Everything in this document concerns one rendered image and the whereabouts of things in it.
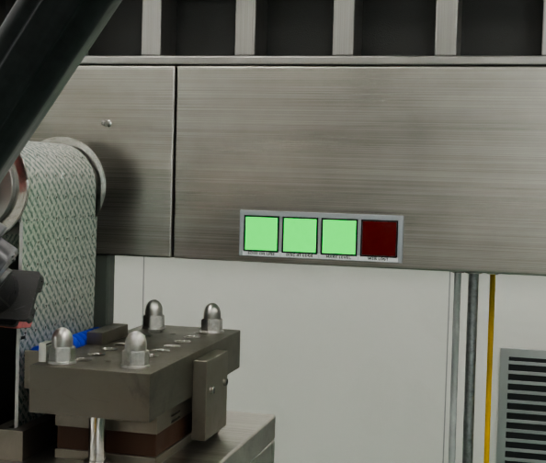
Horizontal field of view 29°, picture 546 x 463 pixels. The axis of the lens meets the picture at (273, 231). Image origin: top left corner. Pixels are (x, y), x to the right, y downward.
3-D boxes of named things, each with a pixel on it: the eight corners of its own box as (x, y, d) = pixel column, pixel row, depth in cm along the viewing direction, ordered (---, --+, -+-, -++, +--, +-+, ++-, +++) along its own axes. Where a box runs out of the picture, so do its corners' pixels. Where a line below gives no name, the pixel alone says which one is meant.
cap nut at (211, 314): (197, 333, 164) (197, 303, 163) (204, 329, 167) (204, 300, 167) (219, 333, 163) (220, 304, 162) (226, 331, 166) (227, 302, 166)
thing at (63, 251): (15, 364, 138) (19, 221, 137) (89, 339, 161) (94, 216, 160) (18, 364, 138) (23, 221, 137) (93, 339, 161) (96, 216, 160)
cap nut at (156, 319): (138, 329, 166) (139, 299, 166) (146, 325, 169) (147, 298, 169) (160, 330, 165) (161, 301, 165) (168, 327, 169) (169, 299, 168)
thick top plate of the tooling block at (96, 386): (28, 412, 133) (28, 364, 133) (143, 360, 172) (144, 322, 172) (149, 423, 129) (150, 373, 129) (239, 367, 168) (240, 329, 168)
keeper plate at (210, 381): (191, 440, 146) (193, 360, 145) (212, 423, 155) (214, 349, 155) (209, 441, 145) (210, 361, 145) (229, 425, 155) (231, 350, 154)
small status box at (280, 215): (238, 255, 163) (239, 209, 163) (239, 255, 164) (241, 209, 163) (402, 263, 157) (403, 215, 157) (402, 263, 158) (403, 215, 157)
